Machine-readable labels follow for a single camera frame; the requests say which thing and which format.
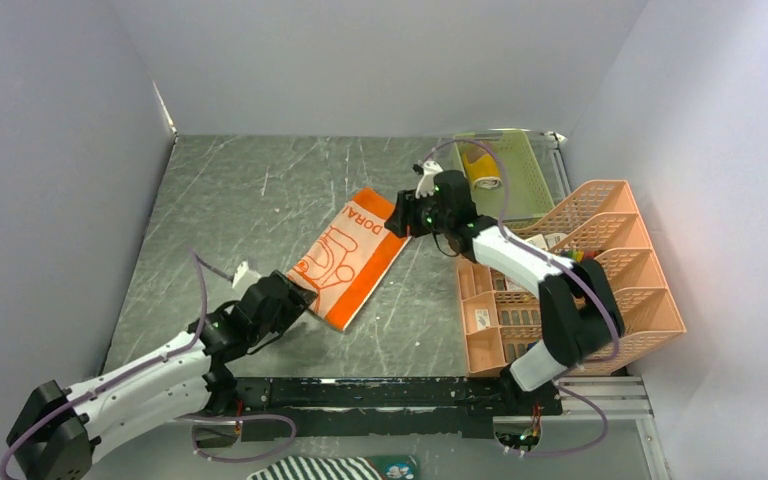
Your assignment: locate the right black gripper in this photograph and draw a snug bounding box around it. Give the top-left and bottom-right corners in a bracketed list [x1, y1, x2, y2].
[385, 185, 452, 238]

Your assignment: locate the orange white towel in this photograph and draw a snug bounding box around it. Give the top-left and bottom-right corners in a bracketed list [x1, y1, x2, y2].
[288, 187, 408, 332]

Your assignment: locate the brown yellow bear towel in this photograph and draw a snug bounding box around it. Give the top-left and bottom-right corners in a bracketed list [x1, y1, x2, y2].
[460, 145, 502, 190]

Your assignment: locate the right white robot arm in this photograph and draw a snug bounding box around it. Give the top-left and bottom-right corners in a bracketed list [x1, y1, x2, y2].
[385, 160, 624, 414]

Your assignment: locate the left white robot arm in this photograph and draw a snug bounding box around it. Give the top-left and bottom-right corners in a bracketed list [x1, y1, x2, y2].
[0, 263, 317, 479]

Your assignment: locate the green plastic basket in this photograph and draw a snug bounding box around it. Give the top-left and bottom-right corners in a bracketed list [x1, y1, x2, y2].
[451, 129, 555, 229]

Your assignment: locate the orange plastic compartment tray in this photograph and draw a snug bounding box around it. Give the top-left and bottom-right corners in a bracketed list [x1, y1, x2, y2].
[455, 257, 542, 377]

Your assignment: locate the black white striped cloth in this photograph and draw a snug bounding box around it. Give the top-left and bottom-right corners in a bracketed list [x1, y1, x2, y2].
[247, 456, 383, 480]

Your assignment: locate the orange plastic file organizer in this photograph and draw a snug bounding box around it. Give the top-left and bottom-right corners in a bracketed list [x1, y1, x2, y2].
[510, 180, 686, 376]

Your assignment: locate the teal cartoon card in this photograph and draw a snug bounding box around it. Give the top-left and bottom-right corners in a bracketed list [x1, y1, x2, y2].
[365, 455, 421, 480]

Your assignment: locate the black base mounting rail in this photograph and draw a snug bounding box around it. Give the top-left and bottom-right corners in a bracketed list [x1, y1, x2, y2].
[204, 376, 562, 439]

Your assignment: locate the aluminium frame rail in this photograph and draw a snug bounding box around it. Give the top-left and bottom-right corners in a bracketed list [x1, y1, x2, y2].
[49, 377, 671, 480]

